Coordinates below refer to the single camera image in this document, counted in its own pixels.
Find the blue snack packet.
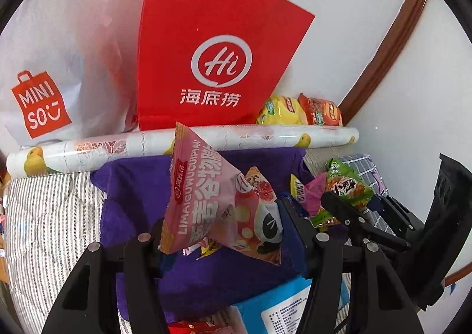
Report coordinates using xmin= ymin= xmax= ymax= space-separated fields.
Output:
xmin=280 ymin=192 xmax=310 ymax=218

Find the blue tissue box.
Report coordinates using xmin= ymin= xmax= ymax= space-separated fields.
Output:
xmin=230 ymin=274 xmax=351 ymax=334

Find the brown wooden door frame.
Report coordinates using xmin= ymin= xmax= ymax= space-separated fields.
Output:
xmin=339 ymin=0 xmax=427 ymax=124

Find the red Haidilao paper bag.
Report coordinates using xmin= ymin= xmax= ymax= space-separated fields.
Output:
xmin=137 ymin=0 xmax=314 ymax=130

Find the green snack packet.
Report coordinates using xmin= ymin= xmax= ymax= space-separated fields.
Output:
xmin=310 ymin=158 xmax=374 ymax=230

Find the red snack packet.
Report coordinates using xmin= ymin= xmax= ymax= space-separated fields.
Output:
xmin=168 ymin=321 xmax=234 ymax=334

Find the white Miniso plastic bag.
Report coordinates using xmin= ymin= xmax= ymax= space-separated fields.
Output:
xmin=1 ymin=0 xmax=135 ymax=147

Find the grey checked folded cloth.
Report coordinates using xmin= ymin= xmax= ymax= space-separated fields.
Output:
xmin=340 ymin=154 xmax=394 ymax=235

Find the pink panda snack bag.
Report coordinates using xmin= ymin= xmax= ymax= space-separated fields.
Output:
xmin=160 ymin=123 xmax=282 ymax=265

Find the yellow snack packet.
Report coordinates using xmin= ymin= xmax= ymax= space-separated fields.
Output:
xmin=199 ymin=237 xmax=222 ymax=259

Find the lemon print paper roll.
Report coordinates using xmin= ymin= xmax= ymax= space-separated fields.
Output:
xmin=6 ymin=125 xmax=359 ymax=178

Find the striped mattress pad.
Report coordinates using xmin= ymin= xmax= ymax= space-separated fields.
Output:
xmin=3 ymin=145 xmax=370 ymax=334

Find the magenta snack bag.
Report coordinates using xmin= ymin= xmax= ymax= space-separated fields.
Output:
xmin=290 ymin=172 xmax=327 ymax=217

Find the white pink strawberry packet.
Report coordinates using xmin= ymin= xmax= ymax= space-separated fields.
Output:
xmin=182 ymin=243 xmax=201 ymax=256

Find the purple towel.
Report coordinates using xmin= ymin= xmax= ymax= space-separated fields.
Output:
xmin=90 ymin=147 xmax=314 ymax=323

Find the yellow chips bag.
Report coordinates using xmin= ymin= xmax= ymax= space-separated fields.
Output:
xmin=256 ymin=95 xmax=308 ymax=125

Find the orange chips bag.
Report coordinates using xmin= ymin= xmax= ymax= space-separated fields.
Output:
xmin=298 ymin=93 xmax=343 ymax=127

